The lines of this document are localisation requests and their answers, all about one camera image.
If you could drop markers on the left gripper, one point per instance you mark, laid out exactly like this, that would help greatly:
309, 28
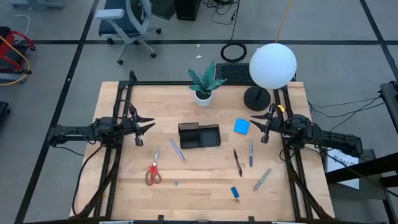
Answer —
129, 126

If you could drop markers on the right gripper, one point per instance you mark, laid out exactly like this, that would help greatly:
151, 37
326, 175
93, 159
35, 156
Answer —
278, 126

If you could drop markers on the blue sticky note pad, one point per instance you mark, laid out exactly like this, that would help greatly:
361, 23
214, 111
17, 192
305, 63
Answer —
242, 126

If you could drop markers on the blue pen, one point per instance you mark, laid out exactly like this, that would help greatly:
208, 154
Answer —
251, 154

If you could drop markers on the purple pen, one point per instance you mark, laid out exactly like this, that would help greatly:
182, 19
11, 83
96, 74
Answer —
177, 150

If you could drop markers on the black pen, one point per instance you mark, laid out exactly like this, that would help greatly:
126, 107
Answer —
237, 162

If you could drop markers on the black mesh desk organizer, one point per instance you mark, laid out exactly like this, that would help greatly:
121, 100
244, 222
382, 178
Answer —
210, 137

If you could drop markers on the grey pen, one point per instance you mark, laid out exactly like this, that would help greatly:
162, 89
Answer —
262, 180

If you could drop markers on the blue eraser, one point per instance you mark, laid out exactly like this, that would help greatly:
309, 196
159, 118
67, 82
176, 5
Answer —
234, 192

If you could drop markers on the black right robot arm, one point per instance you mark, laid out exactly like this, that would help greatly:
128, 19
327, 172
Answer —
339, 140

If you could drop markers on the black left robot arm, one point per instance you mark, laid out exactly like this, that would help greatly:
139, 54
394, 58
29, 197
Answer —
77, 130

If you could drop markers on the grey and blue office chair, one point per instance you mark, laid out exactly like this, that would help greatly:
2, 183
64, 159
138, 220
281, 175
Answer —
124, 21

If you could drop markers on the yellow tag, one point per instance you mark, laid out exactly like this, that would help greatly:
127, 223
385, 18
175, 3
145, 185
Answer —
281, 108

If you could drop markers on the white globe lamp black stand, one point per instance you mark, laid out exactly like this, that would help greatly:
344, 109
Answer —
273, 66

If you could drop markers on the green plant in white pot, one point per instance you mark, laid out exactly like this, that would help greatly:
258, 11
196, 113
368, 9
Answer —
203, 99

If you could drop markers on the white printed paper sheet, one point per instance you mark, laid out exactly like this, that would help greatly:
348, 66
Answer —
342, 174

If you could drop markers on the black metal beam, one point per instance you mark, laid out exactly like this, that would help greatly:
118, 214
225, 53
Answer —
373, 166

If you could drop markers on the black computer tower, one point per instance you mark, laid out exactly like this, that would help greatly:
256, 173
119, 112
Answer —
187, 9

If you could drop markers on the grey side table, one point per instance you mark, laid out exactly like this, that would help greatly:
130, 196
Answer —
370, 189

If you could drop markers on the black equipment case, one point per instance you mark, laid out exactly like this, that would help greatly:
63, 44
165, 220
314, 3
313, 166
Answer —
390, 96

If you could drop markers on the black wheeled object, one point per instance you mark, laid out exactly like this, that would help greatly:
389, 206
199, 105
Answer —
3, 109

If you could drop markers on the red and black cart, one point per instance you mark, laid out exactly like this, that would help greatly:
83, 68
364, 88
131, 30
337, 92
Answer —
7, 40

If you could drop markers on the grey stand base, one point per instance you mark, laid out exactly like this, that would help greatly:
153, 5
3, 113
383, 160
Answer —
37, 3

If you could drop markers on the black metal table frame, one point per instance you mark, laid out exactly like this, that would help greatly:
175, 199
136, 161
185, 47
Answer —
202, 83

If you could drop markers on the black table edge bracket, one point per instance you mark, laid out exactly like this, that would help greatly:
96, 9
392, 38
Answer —
251, 218
160, 218

